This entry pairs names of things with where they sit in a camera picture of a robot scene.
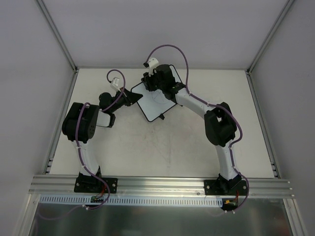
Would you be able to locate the small black-framed whiteboard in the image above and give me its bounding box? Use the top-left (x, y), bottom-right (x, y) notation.
top-left (131, 65), bottom-right (186, 122)

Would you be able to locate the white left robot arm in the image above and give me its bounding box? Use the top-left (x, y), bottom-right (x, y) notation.
top-left (62, 89), bottom-right (143, 192)

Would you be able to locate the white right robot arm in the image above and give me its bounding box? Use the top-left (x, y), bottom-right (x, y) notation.
top-left (141, 62), bottom-right (242, 195)

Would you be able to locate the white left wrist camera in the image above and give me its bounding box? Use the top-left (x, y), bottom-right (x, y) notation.
top-left (110, 77), bottom-right (121, 92)

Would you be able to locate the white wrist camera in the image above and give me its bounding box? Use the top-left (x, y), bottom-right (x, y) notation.
top-left (110, 77), bottom-right (121, 92)
top-left (147, 58), bottom-right (159, 76)

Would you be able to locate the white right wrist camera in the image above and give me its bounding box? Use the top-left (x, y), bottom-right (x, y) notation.
top-left (147, 58), bottom-right (159, 76)

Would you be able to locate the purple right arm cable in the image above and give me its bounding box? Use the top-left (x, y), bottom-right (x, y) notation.
top-left (143, 44), bottom-right (250, 217)

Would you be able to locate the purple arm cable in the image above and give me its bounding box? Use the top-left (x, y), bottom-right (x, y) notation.
top-left (143, 44), bottom-right (250, 217)
top-left (75, 69), bottom-right (125, 222)

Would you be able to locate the left aluminium table edge rail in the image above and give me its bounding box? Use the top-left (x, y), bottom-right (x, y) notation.
top-left (41, 69), bottom-right (79, 175)

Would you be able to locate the aluminium table edge rail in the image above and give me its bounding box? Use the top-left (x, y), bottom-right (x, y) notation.
top-left (41, 69), bottom-right (79, 175)
top-left (245, 71), bottom-right (281, 178)

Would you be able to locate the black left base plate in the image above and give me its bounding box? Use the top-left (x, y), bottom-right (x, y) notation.
top-left (74, 175), bottom-right (118, 194)

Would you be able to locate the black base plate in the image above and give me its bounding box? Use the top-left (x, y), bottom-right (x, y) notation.
top-left (74, 175), bottom-right (118, 194)
top-left (203, 179), bottom-right (249, 196)

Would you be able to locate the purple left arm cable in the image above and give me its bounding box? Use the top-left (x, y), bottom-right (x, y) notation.
top-left (75, 69), bottom-right (125, 222)

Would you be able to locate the white slotted cable duct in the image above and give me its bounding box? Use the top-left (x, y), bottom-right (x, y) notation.
top-left (39, 194), bottom-right (223, 207)

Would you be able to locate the aluminium mounting rail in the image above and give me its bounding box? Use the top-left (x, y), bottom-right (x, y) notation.
top-left (29, 175), bottom-right (295, 199)

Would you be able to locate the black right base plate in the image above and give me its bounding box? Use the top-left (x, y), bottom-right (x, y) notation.
top-left (203, 179), bottom-right (249, 196)

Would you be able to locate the left aluminium frame post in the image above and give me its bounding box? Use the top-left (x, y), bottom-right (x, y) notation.
top-left (35, 0), bottom-right (77, 72)

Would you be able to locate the aluminium frame post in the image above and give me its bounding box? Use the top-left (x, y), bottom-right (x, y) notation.
top-left (247, 0), bottom-right (296, 75)
top-left (35, 0), bottom-right (77, 72)

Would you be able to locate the right aluminium table edge rail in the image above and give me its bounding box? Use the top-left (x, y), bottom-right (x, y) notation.
top-left (245, 71), bottom-right (281, 178)

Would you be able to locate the right aluminium frame post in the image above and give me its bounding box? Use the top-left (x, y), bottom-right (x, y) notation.
top-left (247, 0), bottom-right (296, 75)

